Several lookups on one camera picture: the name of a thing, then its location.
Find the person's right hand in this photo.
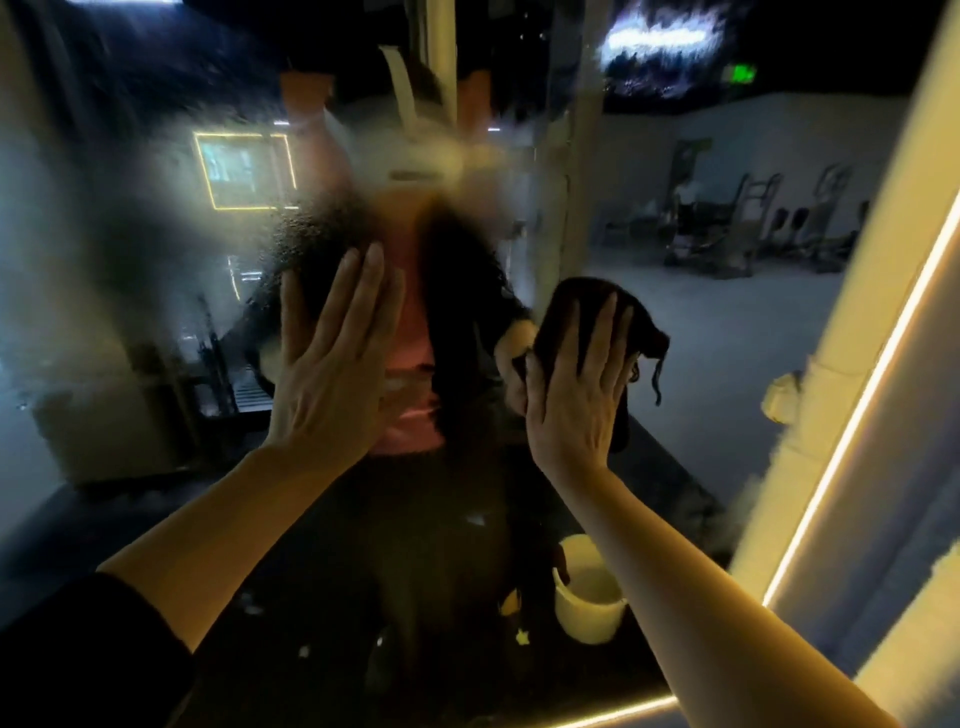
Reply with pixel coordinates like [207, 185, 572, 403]
[523, 292, 641, 492]

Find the person's left forearm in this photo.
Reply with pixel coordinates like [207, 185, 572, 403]
[96, 442, 357, 657]

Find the dark brown cleaning cloth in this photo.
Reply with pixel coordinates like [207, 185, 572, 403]
[511, 276, 674, 453]

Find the person's right forearm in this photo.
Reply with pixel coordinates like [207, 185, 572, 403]
[561, 462, 905, 728]

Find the person's left hand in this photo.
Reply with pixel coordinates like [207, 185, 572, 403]
[261, 243, 408, 477]

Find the white round pillar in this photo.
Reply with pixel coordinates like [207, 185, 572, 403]
[852, 537, 960, 728]

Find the large wall mirror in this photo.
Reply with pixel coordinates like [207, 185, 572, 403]
[0, 0, 960, 728]

